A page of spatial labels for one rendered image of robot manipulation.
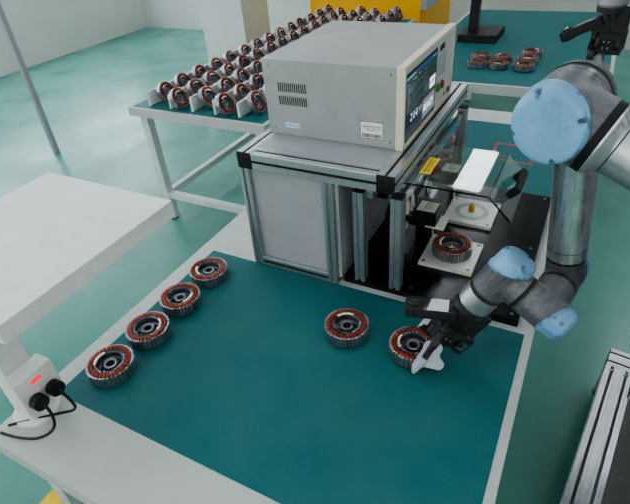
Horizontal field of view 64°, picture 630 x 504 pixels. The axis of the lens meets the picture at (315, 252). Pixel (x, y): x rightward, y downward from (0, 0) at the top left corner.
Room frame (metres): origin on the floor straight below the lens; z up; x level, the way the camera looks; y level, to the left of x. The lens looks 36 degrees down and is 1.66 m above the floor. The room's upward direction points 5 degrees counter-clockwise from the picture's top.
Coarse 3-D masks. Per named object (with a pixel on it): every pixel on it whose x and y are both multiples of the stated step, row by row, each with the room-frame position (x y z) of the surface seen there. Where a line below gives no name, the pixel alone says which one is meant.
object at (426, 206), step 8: (424, 200) 1.22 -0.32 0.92; (416, 208) 1.18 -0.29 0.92; (424, 208) 1.18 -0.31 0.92; (432, 208) 1.17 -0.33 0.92; (440, 208) 1.18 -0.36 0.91; (408, 216) 1.18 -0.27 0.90; (416, 216) 1.17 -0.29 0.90; (424, 216) 1.16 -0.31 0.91; (432, 216) 1.15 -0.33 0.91; (440, 216) 1.18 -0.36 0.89; (424, 224) 1.16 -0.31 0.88; (432, 224) 1.14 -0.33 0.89; (440, 224) 1.15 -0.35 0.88
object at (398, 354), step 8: (400, 328) 0.86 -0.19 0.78; (408, 328) 0.86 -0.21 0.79; (416, 328) 0.86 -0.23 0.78; (392, 336) 0.84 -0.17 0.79; (400, 336) 0.83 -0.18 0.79; (408, 336) 0.84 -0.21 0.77; (416, 336) 0.84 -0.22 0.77; (424, 336) 0.83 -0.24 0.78; (392, 344) 0.81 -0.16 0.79; (400, 344) 0.83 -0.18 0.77; (408, 344) 0.82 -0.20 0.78; (416, 344) 0.82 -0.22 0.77; (392, 352) 0.79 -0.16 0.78; (400, 352) 0.78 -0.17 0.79; (408, 352) 0.78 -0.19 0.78; (416, 352) 0.80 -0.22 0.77; (400, 360) 0.78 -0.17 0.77; (408, 360) 0.77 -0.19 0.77
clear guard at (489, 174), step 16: (432, 144) 1.28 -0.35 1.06; (448, 160) 1.17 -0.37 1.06; (464, 160) 1.16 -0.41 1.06; (480, 160) 1.15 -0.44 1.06; (496, 160) 1.15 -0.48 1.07; (512, 160) 1.16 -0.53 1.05; (416, 176) 1.10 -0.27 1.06; (432, 176) 1.09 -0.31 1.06; (448, 176) 1.09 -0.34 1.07; (464, 176) 1.08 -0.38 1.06; (480, 176) 1.07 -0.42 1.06; (496, 176) 1.06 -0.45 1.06; (512, 176) 1.10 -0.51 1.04; (464, 192) 1.00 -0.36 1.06; (480, 192) 1.00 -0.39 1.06; (496, 192) 1.01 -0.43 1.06; (512, 208) 0.99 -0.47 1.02
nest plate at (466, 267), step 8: (432, 240) 1.22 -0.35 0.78; (472, 248) 1.16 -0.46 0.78; (480, 248) 1.15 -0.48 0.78; (424, 256) 1.14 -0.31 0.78; (432, 256) 1.14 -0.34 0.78; (472, 256) 1.12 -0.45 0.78; (424, 264) 1.11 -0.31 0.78; (432, 264) 1.10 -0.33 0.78; (440, 264) 1.10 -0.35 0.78; (448, 264) 1.09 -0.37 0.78; (456, 264) 1.09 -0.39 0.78; (464, 264) 1.09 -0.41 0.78; (472, 264) 1.08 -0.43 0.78; (456, 272) 1.07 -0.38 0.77; (464, 272) 1.05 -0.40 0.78; (472, 272) 1.06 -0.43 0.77
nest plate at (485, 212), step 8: (456, 200) 1.43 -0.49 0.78; (464, 200) 1.43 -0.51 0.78; (472, 200) 1.42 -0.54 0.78; (448, 208) 1.39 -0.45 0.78; (456, 208) 1.38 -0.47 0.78; (464, 208) 1.38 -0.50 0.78; (480, 208) 1.37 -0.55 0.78; (488, 208) 1.36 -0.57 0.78; (496, 208) 1.36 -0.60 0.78; (448, 216) 1.34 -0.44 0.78; (456, 216) 1.33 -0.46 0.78; (464, 216) 1.33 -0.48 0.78; (472, 216) 1.33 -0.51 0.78; (480, 216) 1.32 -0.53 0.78; (488, 216) 1.32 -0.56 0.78; (464, 224) 1.29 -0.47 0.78; (472, 224) 1.28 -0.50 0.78; (480, 224) 1.28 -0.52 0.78; (488, 224) 1.27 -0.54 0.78
